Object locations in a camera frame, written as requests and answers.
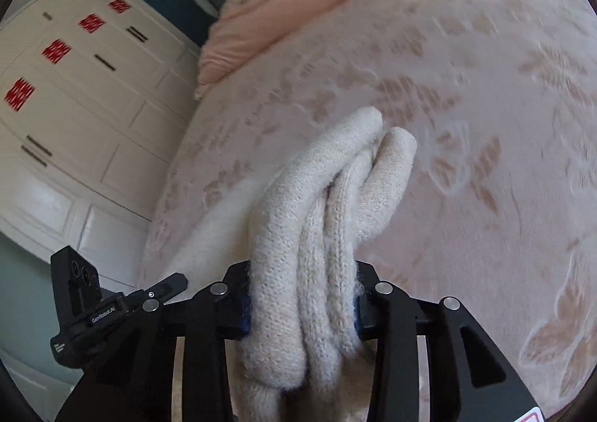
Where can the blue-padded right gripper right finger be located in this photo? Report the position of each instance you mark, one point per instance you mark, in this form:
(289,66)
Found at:
(366,317)

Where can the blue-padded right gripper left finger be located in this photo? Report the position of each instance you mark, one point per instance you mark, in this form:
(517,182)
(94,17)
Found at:
(236,305)

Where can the cream sweater with black hearts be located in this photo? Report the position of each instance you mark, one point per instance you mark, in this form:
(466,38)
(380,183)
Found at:
(300,228)

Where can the white wardrobe with red stickers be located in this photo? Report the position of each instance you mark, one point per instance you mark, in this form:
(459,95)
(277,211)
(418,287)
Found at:
(96,96)

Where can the pink floral bedspread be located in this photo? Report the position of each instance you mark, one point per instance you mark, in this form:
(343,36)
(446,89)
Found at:
(500,210)

